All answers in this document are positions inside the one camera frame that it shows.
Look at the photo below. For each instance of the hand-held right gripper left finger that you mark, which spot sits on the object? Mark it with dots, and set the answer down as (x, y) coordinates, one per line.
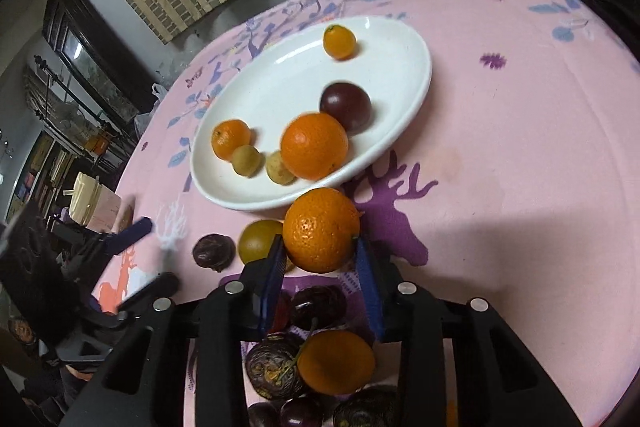
(274, 277)

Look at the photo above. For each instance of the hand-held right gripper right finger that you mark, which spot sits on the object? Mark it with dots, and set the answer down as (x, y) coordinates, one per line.
(367, 279)

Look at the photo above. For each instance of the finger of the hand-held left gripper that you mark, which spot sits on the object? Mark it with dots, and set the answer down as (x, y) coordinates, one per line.
(155, 285)
(131, 233)

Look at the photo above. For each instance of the large orange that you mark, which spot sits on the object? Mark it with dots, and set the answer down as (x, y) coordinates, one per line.
(321, 229)
(314, 146)
(337, 363)

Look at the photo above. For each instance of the white oval plate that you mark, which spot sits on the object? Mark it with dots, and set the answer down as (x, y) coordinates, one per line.
(280, 82)

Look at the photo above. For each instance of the yellow-green round fruit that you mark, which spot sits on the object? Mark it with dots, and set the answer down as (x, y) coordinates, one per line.
(257, 241)

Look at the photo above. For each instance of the light wooden box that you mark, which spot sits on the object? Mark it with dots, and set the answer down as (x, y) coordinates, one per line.
(92, 206)

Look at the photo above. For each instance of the smooth purple passion fruit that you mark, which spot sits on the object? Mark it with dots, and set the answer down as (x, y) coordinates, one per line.
(301, 412)
(262, 414)
(347, 106)
(320, 307)

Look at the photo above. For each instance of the wrinkled dark passion fruit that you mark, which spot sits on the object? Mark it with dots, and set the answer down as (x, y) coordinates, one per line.
(214, 251)

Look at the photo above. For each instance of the wrinkled purple passion fruit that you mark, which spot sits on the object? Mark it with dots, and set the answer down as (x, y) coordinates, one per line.
(272, 367)
(366, 407)

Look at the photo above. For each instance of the tan longan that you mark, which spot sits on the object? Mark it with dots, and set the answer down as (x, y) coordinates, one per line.
(278, 168)
(247, 161)

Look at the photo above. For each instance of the white plastic bag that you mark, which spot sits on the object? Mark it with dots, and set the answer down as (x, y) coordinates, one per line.
(150, 107)

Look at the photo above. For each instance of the small mandarin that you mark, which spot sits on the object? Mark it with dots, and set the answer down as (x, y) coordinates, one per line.
(230, 139)

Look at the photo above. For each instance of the pink printed tablecloth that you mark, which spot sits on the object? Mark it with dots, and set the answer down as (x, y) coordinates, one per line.
(500, 157)

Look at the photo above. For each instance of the dark wooden framed cabinet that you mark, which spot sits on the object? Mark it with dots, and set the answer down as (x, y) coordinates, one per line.
(85, 52)

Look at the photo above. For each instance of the small oval orange kumquat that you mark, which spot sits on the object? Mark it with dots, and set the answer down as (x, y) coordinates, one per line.
(339, 41)

